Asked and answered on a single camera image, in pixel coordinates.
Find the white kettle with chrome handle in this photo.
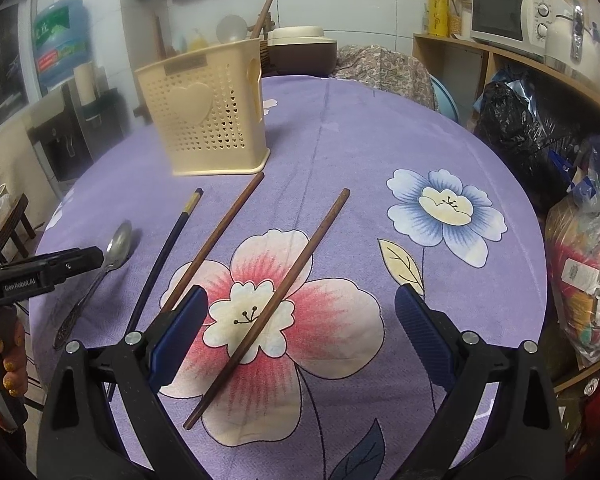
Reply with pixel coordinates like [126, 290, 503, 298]
[544, 0, 600, 77]

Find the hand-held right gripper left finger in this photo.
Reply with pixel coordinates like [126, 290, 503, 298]
[36, 284, 210, 480]

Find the blue water jug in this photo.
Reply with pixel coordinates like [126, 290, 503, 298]
[32, 0, 92, 89]

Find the grey plastic spoon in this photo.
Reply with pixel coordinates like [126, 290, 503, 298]
[216, 14, 249, 46]

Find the stack of beige paper cups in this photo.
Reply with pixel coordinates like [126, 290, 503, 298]
[74, 62, 99, 107]

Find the person's left hand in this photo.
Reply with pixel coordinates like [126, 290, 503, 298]
[0, 320, 29, 397]

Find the dark cup holder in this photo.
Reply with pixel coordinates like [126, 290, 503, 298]
[80, 87, 122, 124]

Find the cream and brown rice cooker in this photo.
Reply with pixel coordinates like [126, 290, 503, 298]
[266, 26, 339, 79]

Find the small dark wooden stool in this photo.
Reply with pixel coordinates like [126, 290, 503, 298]
[0, 194, 36, 262]

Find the black plastic bag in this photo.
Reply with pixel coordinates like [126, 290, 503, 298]
[472, 80, 594, 212]

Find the yellow cylindrical canister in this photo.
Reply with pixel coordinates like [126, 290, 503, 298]
[426, 0, 451, 37]

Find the light wooden shelf unit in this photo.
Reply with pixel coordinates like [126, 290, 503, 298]
[412, 32, 600, 396]

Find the dark blue gold-tipped chopstick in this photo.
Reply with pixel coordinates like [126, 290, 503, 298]
[124, 188, 204, 337]

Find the colourful plastic bags pile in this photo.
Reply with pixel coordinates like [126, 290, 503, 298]
[545, 135, 600, 367]

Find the grey water dispenser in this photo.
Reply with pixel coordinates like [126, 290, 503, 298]
[27, 82, 127, 187]

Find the yellow pump soap bottle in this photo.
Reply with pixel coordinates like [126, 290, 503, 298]
[187, 27, 211, 54]

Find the white microwave oven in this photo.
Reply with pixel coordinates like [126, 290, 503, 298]
[469, 0, 564, 59]

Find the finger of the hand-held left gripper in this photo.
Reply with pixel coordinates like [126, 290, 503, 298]
[0, 246, 104, 311]

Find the small ornate steel spoon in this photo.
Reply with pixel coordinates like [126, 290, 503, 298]
[53, 220, 134, 351]

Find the purple floral tablecloth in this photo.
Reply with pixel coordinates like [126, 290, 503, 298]
[27, 75, 549, 480]

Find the paisley patterned cloth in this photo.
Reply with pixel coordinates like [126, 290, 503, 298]
[332, 44, 439, 112]

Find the cream plastic cutlery holder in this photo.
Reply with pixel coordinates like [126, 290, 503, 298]
[135, 39, 272, 177]

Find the aluminium sliding window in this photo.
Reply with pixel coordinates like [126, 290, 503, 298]
[0, 0, 37, 142]

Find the teal plastic basin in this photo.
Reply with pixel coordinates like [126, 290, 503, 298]
[427, 72, 461, 124]

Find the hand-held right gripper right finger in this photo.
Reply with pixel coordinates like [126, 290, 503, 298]
[394, 282, 566, 480]

